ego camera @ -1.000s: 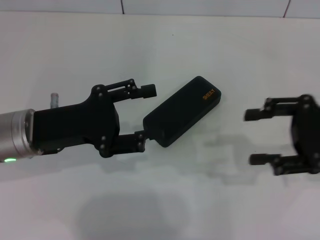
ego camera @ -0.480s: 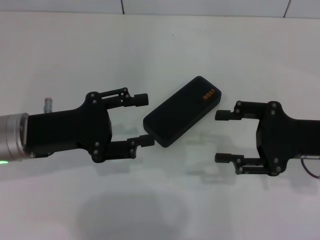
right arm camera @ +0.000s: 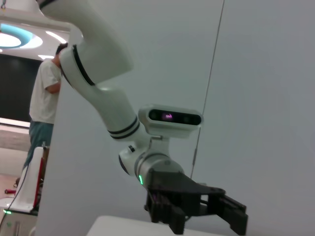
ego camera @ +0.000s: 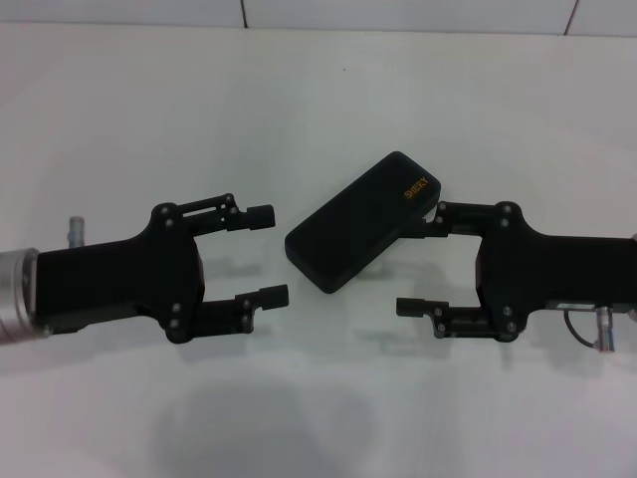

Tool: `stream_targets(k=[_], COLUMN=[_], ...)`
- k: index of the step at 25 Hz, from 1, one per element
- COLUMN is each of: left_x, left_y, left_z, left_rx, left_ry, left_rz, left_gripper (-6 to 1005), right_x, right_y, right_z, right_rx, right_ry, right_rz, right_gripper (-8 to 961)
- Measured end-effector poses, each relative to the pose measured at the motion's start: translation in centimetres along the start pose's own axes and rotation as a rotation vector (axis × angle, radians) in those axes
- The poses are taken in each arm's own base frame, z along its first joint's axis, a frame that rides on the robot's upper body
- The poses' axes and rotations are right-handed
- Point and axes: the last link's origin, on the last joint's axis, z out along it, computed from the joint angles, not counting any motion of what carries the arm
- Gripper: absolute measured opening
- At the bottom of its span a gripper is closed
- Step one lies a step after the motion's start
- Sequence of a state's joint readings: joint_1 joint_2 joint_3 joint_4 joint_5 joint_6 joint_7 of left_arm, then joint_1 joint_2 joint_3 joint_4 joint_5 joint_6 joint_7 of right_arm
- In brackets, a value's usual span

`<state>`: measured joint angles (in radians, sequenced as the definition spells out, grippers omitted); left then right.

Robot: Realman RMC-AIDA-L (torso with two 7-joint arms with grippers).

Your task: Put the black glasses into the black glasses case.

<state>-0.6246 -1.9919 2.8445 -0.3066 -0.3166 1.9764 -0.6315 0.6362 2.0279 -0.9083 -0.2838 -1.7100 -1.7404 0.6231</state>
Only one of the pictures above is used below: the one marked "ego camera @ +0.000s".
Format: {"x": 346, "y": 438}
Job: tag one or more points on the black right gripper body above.
{"x": 557, "y": 274}

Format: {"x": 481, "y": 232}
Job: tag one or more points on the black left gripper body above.
{"x": 124, "y": 279}

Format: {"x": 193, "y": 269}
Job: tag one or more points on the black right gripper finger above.
{"x": 413, "y": 306}
{"x": 468, "y": 219}

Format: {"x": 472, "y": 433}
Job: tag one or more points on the black glasses case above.
{"x": 358, "y": 224}

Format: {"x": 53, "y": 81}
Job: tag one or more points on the silver round connector port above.
{"x": 77, "y": 230}

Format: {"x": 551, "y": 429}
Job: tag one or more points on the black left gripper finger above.
{"x": 271, "y": 297}
{"x": 261, "y": 215}

